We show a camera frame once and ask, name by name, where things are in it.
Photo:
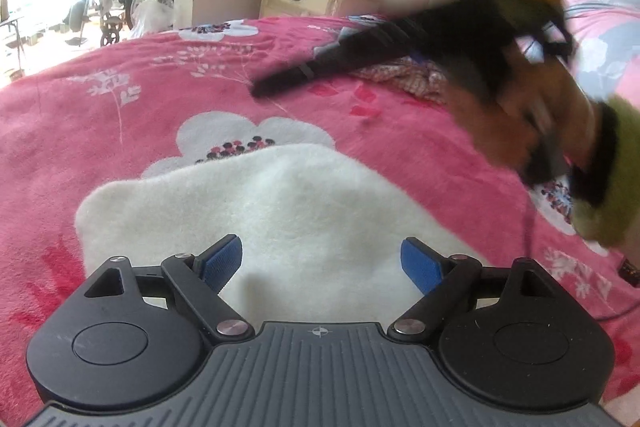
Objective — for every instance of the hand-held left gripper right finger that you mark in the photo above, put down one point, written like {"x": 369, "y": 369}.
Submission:
{"x": 420, "y": 264}

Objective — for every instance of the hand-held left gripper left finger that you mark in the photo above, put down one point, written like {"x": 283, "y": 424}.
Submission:
{"x": 222, "y": 262}

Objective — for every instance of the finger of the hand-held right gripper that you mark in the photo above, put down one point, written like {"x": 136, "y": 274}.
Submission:
{"x": 350, "y": 52}

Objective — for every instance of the white fleece garment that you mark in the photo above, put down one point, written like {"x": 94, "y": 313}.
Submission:
{"x": 300, "y": 207}

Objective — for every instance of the person's right forearm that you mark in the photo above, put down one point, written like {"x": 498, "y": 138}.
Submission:
{"x": 620, "y": 167}

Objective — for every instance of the person's right hand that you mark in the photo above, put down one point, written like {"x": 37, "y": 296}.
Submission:
{"x": 575, "y": 107}

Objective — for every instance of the beige knit sweater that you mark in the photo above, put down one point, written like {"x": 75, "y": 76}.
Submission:
{"x": 400, "y": 79}

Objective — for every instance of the pink floral quilt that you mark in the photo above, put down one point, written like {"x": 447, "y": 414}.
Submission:
{"x": 600, "y": 32}

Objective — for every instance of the pink floral blanket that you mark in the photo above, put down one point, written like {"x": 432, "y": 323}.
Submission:
{"x": 100, "y": 132}

